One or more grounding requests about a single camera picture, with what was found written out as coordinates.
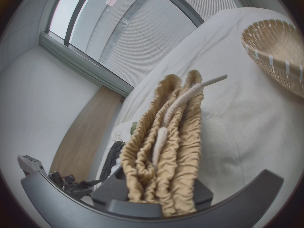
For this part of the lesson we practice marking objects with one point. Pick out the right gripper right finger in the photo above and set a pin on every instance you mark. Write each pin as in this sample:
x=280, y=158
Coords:
x=203, y=195

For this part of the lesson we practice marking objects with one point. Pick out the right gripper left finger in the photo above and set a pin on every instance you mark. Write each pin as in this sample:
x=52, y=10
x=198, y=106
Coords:
x=109, y=189

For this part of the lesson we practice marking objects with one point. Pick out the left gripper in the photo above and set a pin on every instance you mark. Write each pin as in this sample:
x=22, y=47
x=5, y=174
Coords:
x=76, y=186

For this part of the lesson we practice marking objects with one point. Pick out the tan shorts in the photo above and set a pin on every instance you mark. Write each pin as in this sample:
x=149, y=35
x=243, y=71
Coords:
x=171, y=151

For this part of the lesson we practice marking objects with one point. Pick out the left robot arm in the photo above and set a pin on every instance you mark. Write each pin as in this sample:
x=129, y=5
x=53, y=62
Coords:
x=29, y=163

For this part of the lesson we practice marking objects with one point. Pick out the black garment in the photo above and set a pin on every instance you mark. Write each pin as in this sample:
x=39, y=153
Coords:
x=111, y=155

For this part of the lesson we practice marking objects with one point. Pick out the white garment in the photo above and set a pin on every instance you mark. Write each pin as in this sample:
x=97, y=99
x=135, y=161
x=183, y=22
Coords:
x=121, y=132

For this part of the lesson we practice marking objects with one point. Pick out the bed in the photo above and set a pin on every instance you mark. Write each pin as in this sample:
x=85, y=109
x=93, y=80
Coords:
x=237, y=127

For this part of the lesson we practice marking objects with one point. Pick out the round woven basket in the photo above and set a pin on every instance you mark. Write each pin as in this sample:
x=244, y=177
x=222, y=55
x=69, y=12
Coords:
x=280, y=46

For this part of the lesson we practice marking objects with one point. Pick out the grey-green curtain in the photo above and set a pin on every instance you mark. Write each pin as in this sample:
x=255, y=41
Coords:
x=83, y=63

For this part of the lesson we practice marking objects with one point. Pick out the window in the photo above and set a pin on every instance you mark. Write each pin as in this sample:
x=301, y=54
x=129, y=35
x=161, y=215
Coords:
x=142, y=20

